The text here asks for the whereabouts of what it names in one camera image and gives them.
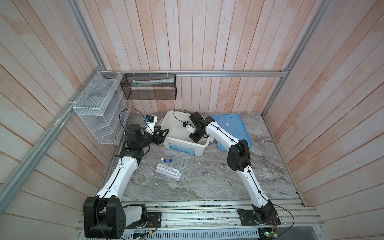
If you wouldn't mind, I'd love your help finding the white plastic storage bin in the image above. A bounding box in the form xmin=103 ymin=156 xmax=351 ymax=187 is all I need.
xmin=160 ymin=111 xmax=214 ymax=157

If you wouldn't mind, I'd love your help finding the blue capped test tube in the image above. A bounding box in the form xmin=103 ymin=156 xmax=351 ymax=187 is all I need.
xmin=169 ymin=159 xmax=174 ymax=172
xmin=163 ymin=159 xmax=168 ymax=170

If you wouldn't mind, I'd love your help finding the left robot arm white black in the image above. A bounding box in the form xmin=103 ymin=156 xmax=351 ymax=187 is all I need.
xmin=83 ymin=124 xmax=169 ymax=240

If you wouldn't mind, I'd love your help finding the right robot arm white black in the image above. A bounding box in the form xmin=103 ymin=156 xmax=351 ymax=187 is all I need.
xmin=183 ymin=112 xmax=281 ymax=226

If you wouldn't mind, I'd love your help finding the white test tube rack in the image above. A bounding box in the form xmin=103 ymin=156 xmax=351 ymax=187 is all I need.
xmin=156 ymin=163 xmax=181 ymax=181

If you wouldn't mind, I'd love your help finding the blue plastic bin lid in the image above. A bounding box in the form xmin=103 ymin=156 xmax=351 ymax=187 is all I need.
xmin=212 ymin=114 xmax=252 ymax=148

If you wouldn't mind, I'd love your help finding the white perforated vent cover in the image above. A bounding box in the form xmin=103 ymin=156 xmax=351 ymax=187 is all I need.
xmin=123 ymin=229 xmax=260 ymax=240

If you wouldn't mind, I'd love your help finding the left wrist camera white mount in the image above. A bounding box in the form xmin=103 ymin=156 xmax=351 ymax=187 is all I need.
xmin=145 ymin=115 xmax=158 ymax=135

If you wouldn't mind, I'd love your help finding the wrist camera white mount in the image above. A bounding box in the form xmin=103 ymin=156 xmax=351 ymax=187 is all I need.
xmin=145 ymin=115 xmax=158 ymax=135
xmin=183 ymin=121 xmax=196 ymax=133

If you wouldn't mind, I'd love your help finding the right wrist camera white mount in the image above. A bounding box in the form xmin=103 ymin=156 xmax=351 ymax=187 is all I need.
xmin=183 ymin=121 xmax=196 ymax=133

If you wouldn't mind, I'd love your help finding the black mesh wall basket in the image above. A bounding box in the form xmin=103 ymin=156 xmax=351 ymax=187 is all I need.
xmin=120 ymin=73 xmax=177 ymax=101

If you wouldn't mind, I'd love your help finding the white wire mesh shelf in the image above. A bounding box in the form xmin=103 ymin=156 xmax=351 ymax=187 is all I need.
xmin=74 ymin=71 xmax=130 ymax=145

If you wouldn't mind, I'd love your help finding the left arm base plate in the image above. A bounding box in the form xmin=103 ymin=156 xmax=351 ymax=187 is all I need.
xmin=146 ymin=212 xmax=162 ymax=229

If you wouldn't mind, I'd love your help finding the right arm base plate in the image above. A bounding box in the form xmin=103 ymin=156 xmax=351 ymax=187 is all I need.
xmin=237 ymin=209 xmax=281 ymax=226

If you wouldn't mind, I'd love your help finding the aluminium rail base frame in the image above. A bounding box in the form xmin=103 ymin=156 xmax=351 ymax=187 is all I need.
xmin=76 ymin=199 xmax=325 ymax=233

